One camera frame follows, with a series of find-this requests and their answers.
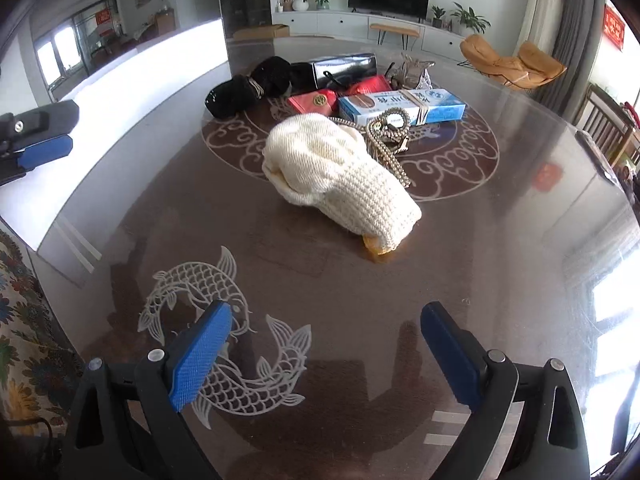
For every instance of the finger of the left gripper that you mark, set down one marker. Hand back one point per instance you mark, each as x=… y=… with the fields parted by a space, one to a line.
x=36 y=126
x=17 y=165

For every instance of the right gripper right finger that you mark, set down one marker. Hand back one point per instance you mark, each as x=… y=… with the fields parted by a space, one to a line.
x=485 y=385

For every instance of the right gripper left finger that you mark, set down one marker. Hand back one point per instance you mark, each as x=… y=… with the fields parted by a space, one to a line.
x=165 y=385

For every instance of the pearl beaded hair claw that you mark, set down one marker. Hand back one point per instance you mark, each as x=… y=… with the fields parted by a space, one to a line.
x=386 y=135

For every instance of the blue white carton box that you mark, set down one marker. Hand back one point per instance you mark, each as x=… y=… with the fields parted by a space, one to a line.
x=423 y=106

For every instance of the red snack packet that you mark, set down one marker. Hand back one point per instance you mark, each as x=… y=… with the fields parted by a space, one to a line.
x=323 y=102
x=370 y=85

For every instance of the black rectangular box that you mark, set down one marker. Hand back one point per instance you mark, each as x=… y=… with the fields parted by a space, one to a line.
x=333 y=72

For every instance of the floral fabric sofa cover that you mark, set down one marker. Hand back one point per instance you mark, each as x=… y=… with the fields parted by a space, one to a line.
x=40 y=370

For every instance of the wooden dining chair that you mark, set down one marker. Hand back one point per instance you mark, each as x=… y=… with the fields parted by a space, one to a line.
x=610 y=125

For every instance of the orange lounge chair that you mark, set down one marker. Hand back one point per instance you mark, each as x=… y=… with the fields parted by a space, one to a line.
x=529 y=69

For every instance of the white tv cabinet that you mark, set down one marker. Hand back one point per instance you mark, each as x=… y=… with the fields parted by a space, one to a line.
x=362 y=27

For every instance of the small wooden bench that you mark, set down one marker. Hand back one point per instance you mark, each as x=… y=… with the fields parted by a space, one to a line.
x=408 y=36

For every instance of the green potted plant right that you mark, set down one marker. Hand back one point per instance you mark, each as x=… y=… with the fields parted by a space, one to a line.
x=468 y=21

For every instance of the grey curtain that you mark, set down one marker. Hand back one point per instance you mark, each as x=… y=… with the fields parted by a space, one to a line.
x=576 y=48

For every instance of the small dark potted plant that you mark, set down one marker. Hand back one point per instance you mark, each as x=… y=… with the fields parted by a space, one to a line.
x=439 y=14

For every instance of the red wall decoration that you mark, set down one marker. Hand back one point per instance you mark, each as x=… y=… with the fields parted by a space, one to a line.
x=613 y=27

